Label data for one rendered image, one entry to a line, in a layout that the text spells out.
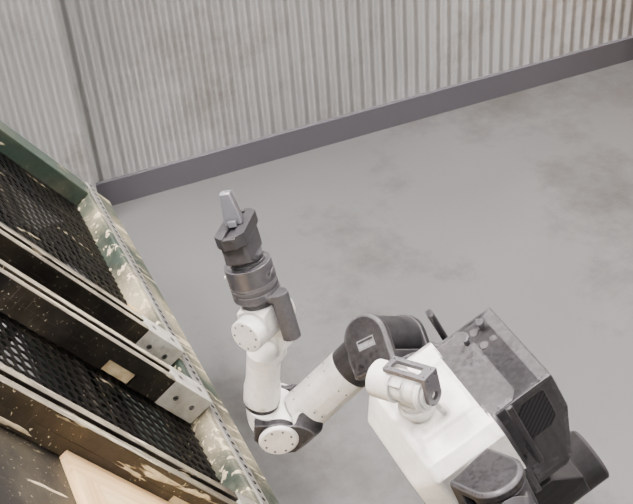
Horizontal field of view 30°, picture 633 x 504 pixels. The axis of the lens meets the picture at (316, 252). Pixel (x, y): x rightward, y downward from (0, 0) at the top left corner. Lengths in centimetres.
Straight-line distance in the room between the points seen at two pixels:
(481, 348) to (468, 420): 14
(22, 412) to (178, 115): 301
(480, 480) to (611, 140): 342
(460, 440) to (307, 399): 40
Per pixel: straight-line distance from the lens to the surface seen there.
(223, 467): 258
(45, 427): 200
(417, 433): 202
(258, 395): 224
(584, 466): 235
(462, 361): 206
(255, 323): 210
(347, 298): 432
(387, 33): 505
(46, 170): 335
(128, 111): 478
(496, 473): 191
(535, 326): 421
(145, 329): 273
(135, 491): 213
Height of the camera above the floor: 281
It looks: 38 degrees down
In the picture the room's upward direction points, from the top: 5 degrees counter-clockwise
